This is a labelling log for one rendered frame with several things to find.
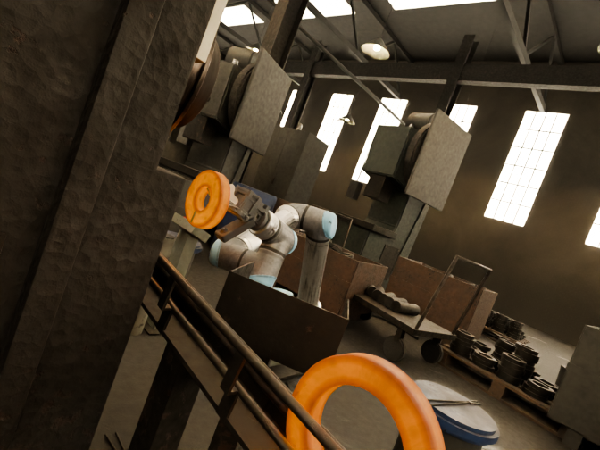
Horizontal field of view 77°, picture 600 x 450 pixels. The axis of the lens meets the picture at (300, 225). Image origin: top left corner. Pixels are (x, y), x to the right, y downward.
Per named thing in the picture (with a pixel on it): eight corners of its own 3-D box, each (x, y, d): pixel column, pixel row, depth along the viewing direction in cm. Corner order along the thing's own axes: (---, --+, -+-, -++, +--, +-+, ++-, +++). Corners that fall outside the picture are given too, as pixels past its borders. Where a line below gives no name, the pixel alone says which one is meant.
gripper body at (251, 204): (235, 183, 111) (260, 203, 119) (219, 207, 109) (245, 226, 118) (251, 189, 105) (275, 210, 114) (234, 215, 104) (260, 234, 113)
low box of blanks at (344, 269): (367, 324, 386) (390, 264, 383) (333, 329, 326) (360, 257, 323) (298, 287, 439) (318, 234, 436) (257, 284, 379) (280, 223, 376)
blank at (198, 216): (229, 181, 94) (239, 186, 96) (200, 162, 104) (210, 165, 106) (203, 237, 96) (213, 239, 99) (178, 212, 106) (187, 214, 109)
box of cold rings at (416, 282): (476, 348, 469) (499, 293, 465) (457, 354, 404) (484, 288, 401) (402, 311, 534) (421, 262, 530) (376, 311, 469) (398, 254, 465)
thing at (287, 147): (255, 240, 695) (295, 137, 685) (287, 255, 647) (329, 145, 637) (231, 235, 645) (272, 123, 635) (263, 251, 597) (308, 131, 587)
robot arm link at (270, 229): (251, 234, 122) (270, 245, 115) (241, 227, 118) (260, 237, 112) (265, 211, 123) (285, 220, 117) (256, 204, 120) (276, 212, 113)
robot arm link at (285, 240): (293, 260, 124) (304, 233, 127) (270, 245, 115) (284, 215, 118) (271, 254, 130) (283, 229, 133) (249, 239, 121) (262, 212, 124)
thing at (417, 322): (451, 375, 321) (495, 270, 316) (407, 375, 281) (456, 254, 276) (356, 313, 414) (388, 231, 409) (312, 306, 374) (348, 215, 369)
